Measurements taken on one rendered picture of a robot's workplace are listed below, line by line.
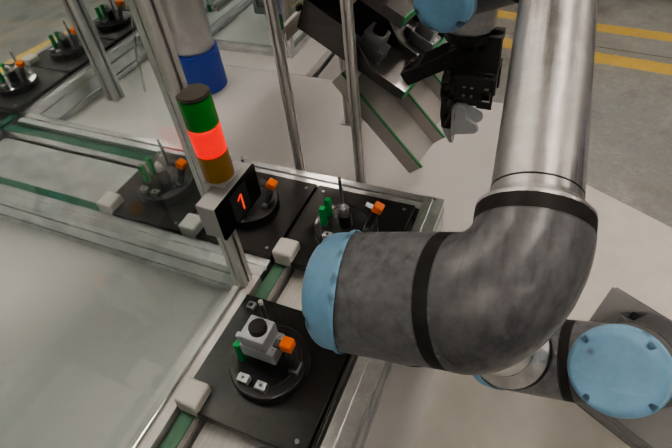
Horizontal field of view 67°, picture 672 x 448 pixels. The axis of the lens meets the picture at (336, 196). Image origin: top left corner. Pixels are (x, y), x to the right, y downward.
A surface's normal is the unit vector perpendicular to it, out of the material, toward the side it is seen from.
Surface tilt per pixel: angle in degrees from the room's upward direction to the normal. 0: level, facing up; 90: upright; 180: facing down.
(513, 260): 26
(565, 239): 38
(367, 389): 0
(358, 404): 0
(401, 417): 0
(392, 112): 45
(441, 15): 90
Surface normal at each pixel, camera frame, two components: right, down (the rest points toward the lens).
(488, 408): -0.09, -0.73
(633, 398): -0.50, -0.17
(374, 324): -0.59, 0.24
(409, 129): 0.52, -0.30
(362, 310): -0.61, 0.03
